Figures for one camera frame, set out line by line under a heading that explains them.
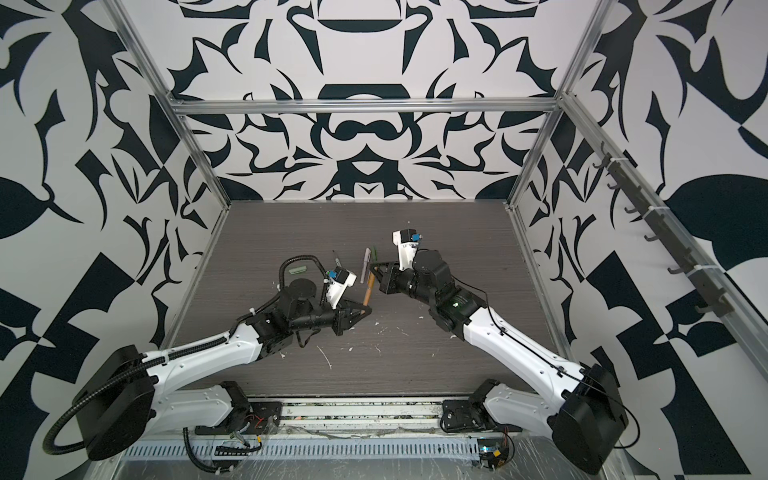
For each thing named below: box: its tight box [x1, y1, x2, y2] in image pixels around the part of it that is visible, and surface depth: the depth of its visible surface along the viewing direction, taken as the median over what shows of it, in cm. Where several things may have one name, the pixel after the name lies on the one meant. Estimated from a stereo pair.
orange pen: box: [363, 272, 375, 306], surface depth 75 cm
